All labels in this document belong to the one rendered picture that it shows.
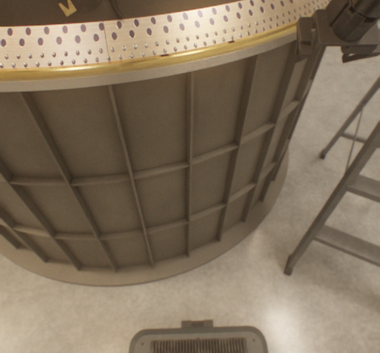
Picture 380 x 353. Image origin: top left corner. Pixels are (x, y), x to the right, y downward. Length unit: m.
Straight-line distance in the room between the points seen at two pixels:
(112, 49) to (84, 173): 0.42
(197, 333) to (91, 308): 0.58
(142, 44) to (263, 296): 1.30
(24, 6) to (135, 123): 0.34
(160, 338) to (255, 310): 0.52
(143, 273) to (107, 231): 0.41
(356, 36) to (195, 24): 0.34
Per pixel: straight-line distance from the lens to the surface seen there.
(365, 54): 0.60
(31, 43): 0.70
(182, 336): 1.23
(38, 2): 0.71
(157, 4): 0.69
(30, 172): 0.99
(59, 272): 1.68
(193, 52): 0.66
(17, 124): 0.84
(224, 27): 0.73
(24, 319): 1.69
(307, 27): 0.56
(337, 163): 2.23
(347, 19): 0.52
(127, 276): 1.56
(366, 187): 1.28
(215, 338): 1.24
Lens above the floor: 1.48
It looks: 49 degrees down
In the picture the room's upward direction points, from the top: 1 degrees clockwise
